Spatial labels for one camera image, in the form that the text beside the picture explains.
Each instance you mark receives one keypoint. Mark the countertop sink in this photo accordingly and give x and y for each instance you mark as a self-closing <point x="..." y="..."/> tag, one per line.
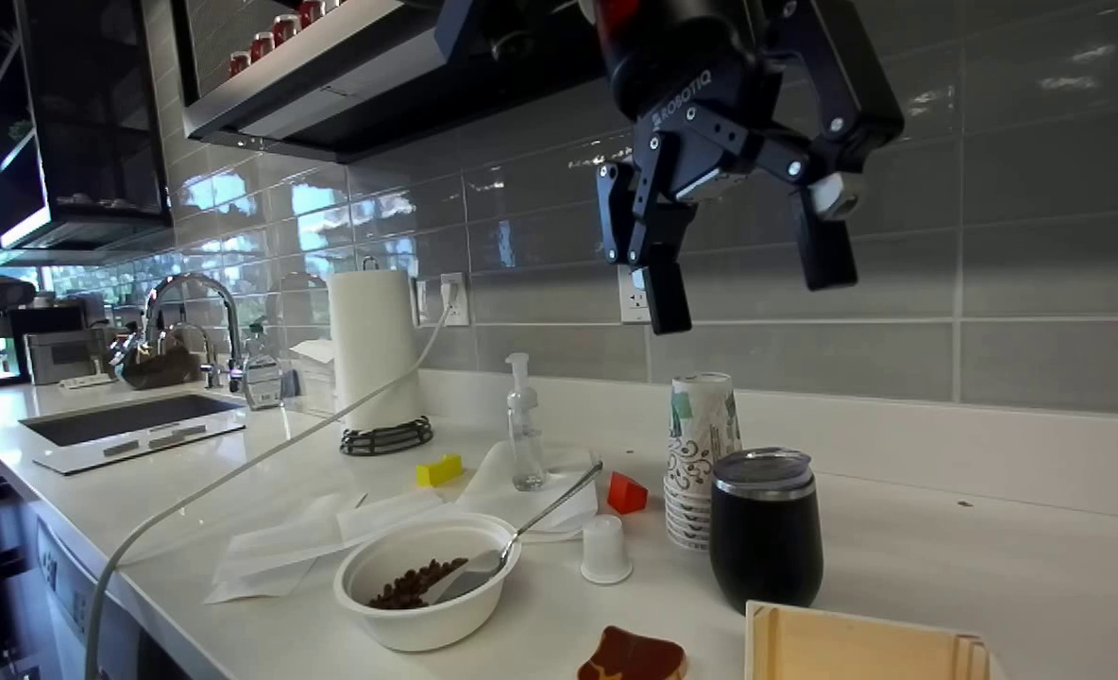
<point x="126" y="420"/>

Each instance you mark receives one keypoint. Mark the clear drinking glass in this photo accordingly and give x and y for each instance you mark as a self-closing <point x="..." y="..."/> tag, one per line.
<point x="261" y="381"/>

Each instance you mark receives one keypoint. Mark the white cloth towel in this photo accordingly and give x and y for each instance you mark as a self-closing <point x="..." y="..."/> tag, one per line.
<point x="282" y="549"/>

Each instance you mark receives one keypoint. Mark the toast slice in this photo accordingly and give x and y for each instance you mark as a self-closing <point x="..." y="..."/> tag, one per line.
<point x="631" y="658"/>

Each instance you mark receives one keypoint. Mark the small red mug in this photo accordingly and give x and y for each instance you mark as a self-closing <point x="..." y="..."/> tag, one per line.
<point x="238" y="62"/>
<point x="283" y="26"/>
<point x="261" y="44"/>

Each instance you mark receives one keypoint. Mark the black tumbler with lid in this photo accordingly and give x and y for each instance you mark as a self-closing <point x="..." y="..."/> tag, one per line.
<point x="768" y="543"/>

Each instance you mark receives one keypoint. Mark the white bowl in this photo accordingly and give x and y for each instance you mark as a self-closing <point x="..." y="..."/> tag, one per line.
<point x="427" y="626"/>

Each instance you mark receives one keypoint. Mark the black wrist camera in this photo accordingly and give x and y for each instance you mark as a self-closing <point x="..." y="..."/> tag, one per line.
<point x="855" y="62"/>

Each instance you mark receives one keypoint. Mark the small white cup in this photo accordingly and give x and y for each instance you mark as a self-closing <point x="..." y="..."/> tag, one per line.
<point x="607" y="553"/>

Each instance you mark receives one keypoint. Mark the chrome faucet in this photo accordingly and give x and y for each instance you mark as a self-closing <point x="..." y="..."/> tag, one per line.
<point x="223" y="306"/>

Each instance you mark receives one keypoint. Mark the yellow block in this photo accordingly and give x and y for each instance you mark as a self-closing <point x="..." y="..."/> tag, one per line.
<point x="441" y="471"/>

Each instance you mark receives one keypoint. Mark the white paper towel roll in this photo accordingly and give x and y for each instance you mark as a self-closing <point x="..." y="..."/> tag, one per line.
<point x="377" y="344"/>

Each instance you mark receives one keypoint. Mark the patterned paper cup stack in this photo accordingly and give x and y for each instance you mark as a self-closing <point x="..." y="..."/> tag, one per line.
<point x="699" y="439"/>

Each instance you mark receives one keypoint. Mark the black wall cabinet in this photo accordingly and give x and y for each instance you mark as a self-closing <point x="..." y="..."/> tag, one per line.
<point x="81" y="126"/>

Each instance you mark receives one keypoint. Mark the dark base cabinet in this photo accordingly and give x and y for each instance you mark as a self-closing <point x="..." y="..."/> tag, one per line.
<point x="5" y="567"/>

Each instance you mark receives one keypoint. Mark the white wall outlet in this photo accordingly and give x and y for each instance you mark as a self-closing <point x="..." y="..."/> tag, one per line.
<point x="631" y="301"/>

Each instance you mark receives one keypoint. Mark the clear pump bottle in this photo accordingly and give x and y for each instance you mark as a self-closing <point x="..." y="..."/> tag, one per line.
<point x="521" y="439"/>

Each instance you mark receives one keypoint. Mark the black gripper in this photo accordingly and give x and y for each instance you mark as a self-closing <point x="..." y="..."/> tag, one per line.
<point x="684" y="60"/>

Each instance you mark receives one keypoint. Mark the brown food pieces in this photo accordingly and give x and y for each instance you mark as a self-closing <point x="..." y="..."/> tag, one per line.
<point x="408" y="586"/>

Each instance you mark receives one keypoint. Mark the metal spoon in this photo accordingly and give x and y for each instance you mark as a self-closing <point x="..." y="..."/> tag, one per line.
<point x="471" y="576"/>

